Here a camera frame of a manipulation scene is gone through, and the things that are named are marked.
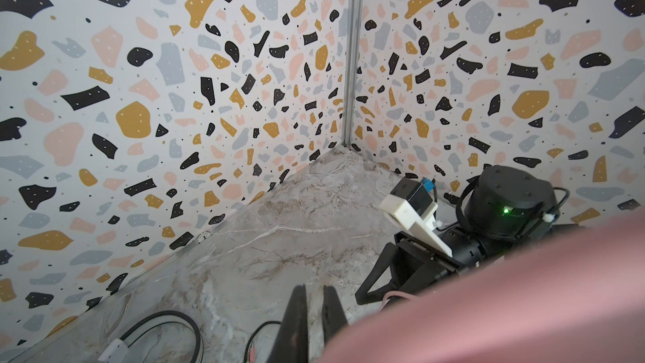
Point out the pink headphones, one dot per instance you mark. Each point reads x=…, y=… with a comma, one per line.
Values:
x=579, y=298

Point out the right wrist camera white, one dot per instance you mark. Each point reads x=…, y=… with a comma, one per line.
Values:
x=412, y=205

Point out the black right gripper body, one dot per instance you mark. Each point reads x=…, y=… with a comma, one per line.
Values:
x=417, y=267

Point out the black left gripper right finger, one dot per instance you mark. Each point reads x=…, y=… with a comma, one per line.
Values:
x=333, y=316

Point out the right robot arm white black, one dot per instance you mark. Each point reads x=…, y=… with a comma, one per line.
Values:
x=502, y=210

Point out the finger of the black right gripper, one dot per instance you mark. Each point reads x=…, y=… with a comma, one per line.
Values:
x=386, y=262

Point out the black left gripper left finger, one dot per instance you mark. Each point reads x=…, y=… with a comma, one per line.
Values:
x=291, y=343

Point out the right aluminium corner post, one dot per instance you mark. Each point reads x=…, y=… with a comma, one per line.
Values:
x=350, y=76

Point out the white black headphones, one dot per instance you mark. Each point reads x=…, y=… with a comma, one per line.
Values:
x=115, y=352

